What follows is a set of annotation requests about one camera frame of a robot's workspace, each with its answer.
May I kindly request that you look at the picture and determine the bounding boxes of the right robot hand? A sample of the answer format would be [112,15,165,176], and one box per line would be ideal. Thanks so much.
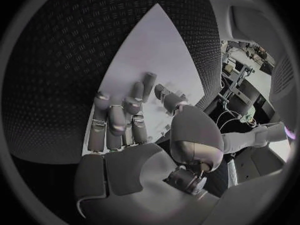
[73,71,225,225]

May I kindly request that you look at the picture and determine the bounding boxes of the white cable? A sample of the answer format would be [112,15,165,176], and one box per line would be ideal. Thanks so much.
[216,110,244,131]

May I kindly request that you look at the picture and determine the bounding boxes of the metal frame stand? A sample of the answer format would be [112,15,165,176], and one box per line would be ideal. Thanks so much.
[217,64,255,108]

